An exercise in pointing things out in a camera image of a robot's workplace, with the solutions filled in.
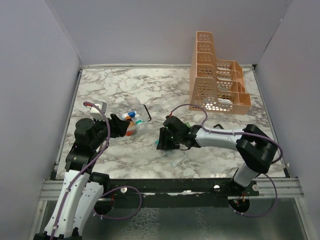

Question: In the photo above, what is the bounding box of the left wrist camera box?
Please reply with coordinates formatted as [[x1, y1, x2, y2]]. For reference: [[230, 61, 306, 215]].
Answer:
[[89, 101, 107, 121]]

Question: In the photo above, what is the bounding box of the teal strip packet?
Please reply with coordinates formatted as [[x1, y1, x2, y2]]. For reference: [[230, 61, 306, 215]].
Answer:
[[170, 154, 188, 168]]

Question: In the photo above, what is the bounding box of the black front frame bar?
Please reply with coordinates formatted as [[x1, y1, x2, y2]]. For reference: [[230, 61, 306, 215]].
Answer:
[[89, 173, 259, 209]]

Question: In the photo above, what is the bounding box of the clear first aid box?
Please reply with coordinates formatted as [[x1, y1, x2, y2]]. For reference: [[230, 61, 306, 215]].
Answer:
[[107, 97, 148, 137]]

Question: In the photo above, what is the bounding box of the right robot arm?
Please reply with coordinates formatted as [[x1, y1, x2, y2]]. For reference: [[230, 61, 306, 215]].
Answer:
[[156, 115, 278, 196]]

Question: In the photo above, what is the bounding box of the black box handle left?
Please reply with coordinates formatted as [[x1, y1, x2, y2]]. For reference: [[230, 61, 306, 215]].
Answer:
[[143, 104, 152, 122]]

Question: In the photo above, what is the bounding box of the small blue-cap bottle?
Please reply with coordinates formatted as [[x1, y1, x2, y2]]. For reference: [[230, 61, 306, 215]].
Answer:
[[121, 111, 141, 120]]

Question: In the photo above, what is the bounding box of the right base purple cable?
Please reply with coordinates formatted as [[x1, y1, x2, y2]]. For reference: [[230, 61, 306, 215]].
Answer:
[[228, 173, 278, 218]]

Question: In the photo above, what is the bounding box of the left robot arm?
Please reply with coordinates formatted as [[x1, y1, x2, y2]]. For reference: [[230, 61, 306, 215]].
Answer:
[[33, 113, 130, 240]]

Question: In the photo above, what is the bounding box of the black box handle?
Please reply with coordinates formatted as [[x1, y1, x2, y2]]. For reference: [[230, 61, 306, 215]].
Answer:
[[143, 104, 152, 122], [213, 124, 224, 130]]

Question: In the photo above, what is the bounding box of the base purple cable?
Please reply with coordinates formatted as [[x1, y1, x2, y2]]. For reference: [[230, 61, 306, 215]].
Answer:
[[228, 173, 278, 218], [91, 186, 143, 221]]

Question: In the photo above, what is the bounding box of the orange plastic file rack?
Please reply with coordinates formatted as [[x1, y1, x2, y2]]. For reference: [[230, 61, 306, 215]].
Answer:
[[189, 31, 252, 115]]

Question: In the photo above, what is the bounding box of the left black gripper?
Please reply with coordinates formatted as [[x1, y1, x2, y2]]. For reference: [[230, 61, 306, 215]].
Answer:
[[91, 113, 131, 150]]

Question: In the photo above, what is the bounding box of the white green-label bottle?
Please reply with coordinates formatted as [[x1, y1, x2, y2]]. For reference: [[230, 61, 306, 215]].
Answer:
[[135, 116, 146, 129]]

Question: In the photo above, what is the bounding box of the black box handle right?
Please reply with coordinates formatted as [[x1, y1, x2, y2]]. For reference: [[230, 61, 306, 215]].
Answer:
[[213, 124, 224, 130]]

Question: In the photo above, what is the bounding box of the brown orange-cap medicine bottle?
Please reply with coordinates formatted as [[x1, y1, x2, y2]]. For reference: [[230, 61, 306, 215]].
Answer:
[[124, 116, 136, 136]]

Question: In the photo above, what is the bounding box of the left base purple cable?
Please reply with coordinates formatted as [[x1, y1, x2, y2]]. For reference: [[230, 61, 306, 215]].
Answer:
[[91, 186, 143, 221]]

